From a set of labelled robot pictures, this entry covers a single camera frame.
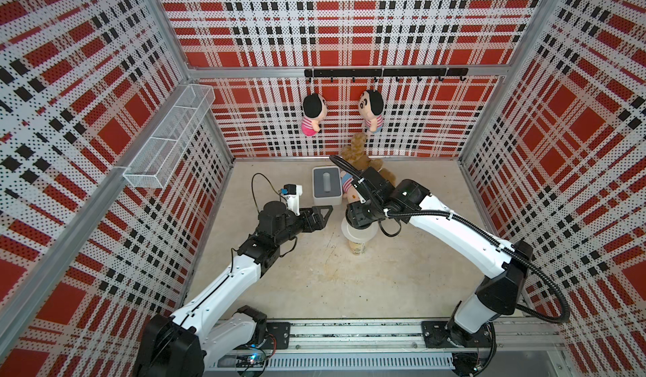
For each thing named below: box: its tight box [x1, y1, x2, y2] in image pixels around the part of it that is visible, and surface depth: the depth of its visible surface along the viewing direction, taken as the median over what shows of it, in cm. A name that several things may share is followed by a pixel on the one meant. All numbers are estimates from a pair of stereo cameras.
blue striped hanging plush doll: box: [358, 90, 385, 134], surface depth 96 cm
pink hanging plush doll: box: [301, 93, 329, 137], surface depth 97 cm
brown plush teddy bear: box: [340, 132, 397, 187], surface depth 107 cm
